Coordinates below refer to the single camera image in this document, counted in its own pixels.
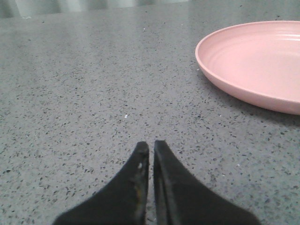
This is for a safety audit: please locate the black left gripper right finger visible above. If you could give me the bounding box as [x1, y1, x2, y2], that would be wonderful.
[154, 140, 259, 225]

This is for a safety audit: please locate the pink plate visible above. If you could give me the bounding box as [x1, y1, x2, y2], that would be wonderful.
[195, 21, 300, 115]

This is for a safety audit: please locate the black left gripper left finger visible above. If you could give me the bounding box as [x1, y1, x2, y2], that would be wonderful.
[54, 142, 149, 225]

